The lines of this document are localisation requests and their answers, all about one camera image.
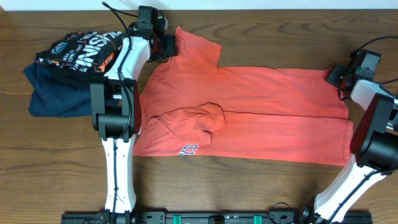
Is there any red orange t-shirt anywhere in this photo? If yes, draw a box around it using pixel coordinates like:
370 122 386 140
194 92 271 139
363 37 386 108
134 28 353 166

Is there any folded navy blue shirt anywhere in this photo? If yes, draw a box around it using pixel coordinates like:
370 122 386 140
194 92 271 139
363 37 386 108
23 63 91 117

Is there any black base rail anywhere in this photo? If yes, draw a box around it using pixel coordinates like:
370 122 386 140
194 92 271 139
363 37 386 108
61 210 374 224

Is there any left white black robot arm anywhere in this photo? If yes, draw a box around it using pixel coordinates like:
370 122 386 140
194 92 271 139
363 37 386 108
81 22 177 223

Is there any folded black printed shirt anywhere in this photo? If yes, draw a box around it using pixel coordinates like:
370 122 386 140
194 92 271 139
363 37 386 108
36 31 123 73

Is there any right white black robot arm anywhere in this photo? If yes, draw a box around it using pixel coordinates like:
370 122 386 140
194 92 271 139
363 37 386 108
296 47 397 223

